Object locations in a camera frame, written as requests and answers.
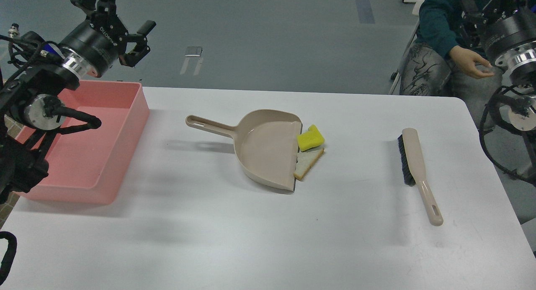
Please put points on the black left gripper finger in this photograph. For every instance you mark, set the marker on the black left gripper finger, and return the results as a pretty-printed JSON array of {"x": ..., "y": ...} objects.
[
  {"x": 101, "y": 16},
  {"x": 134, "y": 47}
]

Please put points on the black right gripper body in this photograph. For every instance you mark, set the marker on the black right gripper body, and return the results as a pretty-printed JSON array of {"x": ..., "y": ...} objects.
[{"x": 501, "y": 28}]

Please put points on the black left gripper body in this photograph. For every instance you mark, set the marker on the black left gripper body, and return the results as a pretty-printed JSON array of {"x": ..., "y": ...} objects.
[{"x": 99, "y": 46}]

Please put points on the beige plastic dustpan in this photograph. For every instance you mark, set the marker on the beige plastic dustpan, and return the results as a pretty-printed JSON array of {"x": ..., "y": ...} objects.
[{"x": 265, "y": 144}]

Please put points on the beige hand brush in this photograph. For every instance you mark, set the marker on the beige hand brush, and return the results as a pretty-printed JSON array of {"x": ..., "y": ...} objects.
[{"x": 414, "y": 172}]

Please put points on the yellow sponge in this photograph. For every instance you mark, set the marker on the yellow sponge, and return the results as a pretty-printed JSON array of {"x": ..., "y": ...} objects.
[{"x": 310, "y": 139}]

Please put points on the slice of white bread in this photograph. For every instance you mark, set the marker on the slice of white bread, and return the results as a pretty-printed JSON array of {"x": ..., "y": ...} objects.
[{"x": 306, "y": 160}]

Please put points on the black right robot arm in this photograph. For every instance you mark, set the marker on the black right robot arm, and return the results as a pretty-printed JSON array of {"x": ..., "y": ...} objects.
[{"x": 512, "y": 108}]

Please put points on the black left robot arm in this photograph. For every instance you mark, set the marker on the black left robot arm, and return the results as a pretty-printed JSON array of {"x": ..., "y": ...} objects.
[{"x": 32, "y": 114}]

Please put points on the pink plastic bin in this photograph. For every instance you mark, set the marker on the pink plastic bin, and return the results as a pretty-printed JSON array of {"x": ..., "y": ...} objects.
[{"x": 89, "y": 166}]

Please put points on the person's bare hand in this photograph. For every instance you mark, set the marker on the person's bare hand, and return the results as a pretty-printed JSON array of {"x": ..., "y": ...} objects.
[{"x": 471, "y": 63}]

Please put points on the silver floor plate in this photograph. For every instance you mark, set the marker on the silver floor plate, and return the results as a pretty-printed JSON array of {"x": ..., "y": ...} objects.
[{"x": 193, "y": 51}]

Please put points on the seated person in teal top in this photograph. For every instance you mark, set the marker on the seated person in teal top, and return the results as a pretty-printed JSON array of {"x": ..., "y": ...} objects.
[{"x": 430, "y": 72}]

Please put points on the white chair frame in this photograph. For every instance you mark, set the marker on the white chair frame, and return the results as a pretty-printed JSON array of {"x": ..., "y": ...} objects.
[{"x": 397, "y": 75}]

